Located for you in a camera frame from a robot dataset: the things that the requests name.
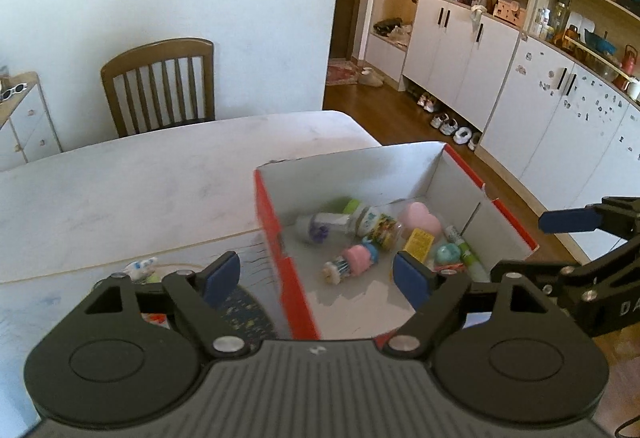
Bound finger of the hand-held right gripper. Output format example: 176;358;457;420
489;232;640;340
539;197;640;235

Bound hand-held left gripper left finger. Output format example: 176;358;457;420
95;252;251;360

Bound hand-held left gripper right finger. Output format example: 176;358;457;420
384;250;555;355

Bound yellow carton box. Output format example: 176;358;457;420
402;228;436;263

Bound mint green toy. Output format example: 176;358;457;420
434;243;463;266

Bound doll with pink hat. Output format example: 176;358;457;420
321;238;382;286

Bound pink heart-shaped box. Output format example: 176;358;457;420
397;202;443;236

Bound white green tube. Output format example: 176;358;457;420
444;224;488;281

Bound bottle with colourful label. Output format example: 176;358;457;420
342;199;405;251

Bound red shoe box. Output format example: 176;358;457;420
252;142;540;351

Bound clear bottle with silver cap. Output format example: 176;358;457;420
295;212;353;246

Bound dark blue whale mat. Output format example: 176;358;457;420
220;285;281;351

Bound white blue robot toy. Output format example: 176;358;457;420
122;257;160;279

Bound white sideboard with stickers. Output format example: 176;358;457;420
475;35;640;263

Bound yellow dish rack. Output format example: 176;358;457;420
562;35;633;88

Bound red kettle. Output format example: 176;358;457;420
621;45;640;78

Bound blue bowl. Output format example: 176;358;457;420
584;28;618;54

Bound glass jar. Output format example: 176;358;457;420
552;2;571;36

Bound beige slippers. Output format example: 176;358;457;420
356;68;386;88

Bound pink storage box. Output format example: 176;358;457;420
494;2;528;26

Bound patterned door rug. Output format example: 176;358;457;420
325;59;362;86

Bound wooden chair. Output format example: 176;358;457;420
100;38;216;139

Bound small white wood-topped cabinet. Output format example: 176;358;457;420
0;72;63;171

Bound white cupboard with black handles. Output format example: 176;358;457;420
402;0;521;133

